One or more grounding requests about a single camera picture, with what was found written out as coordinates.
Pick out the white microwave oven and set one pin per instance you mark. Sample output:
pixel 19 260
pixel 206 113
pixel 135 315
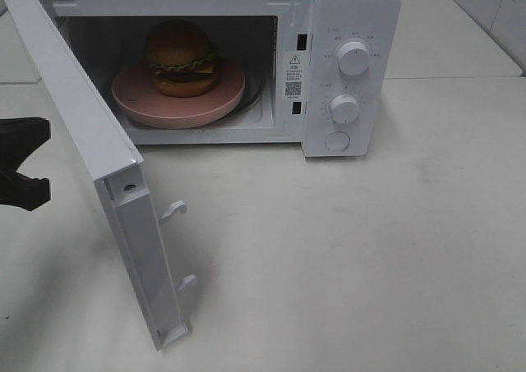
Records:
pixel 108 36

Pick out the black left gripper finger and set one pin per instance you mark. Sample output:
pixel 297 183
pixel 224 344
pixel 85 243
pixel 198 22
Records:
pixel 23 192
pixel 20 138

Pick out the white round door button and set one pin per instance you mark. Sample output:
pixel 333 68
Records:
pixel 337 141

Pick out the white lower timer knob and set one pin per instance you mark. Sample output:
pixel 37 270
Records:
pixel 344 109

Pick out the white upper power knob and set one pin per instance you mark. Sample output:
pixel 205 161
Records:
pixel 353 57

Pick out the pink round plate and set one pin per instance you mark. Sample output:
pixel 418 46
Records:
pixel 135 93

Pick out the glass turntable tray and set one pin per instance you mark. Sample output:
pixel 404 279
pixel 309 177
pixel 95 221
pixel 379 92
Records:
pixel 254 85

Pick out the toy burger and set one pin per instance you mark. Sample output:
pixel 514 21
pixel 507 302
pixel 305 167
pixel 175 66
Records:
pixel 181 58

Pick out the white warning label sticker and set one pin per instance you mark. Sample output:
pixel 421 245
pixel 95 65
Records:
pixel 294 67

